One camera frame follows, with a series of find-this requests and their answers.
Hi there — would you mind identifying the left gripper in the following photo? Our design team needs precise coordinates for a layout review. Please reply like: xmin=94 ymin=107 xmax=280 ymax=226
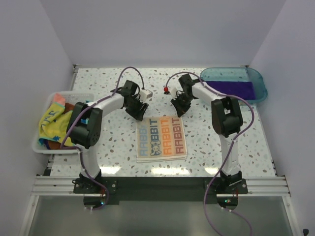
xmin=125 ymin=95 xmax=148 ymax=121

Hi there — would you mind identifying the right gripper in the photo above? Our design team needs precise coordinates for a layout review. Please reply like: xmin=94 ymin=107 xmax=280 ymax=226
xmin=171 ymin=93 xmax=195 ymax=118

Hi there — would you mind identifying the white plastic laundry basket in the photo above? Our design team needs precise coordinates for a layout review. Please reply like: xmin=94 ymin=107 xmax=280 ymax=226
xmin=32 ymin=91 xmax=95 ymax=154

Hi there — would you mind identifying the yellow green patterned towel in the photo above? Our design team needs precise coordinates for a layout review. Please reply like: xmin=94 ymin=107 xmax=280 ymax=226
xmin=38 ymin=101 xmax=72 ymax=144

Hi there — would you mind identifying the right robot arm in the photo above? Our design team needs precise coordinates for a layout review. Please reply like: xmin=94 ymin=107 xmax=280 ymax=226
xmin=164 ymin=74 xmax=243 ymax=193

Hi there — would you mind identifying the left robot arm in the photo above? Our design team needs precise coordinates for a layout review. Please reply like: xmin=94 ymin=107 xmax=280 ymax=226
xmin=66 ymin=80 xmax=153 ymax=194

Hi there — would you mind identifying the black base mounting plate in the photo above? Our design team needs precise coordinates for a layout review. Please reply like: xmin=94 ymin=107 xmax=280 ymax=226
xmin=72 ymin=176 xmax=249 ymax=208

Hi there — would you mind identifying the brown towel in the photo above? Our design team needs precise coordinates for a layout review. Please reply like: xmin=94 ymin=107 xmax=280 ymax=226
xmin=63 ymin=103 xmax=74 ymax=114

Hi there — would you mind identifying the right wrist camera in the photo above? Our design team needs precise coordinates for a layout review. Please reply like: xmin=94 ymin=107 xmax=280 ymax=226
xmin=163 ymin=87 xmax=179 ymax=98

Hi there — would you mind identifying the teal translucent plastic bin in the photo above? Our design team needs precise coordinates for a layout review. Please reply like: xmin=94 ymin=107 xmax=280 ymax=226
xmin=200 ymin=67 xmax=268 ymax=104

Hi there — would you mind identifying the colourful printed towel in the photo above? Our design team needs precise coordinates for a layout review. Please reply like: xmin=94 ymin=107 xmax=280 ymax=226
xmin=136 ymin=116 xmax=188 ymax=163

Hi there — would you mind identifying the purple towel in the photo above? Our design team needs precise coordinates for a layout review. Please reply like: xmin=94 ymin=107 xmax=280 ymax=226
xmin=206 ymin=81 xmax=256 ymax=100

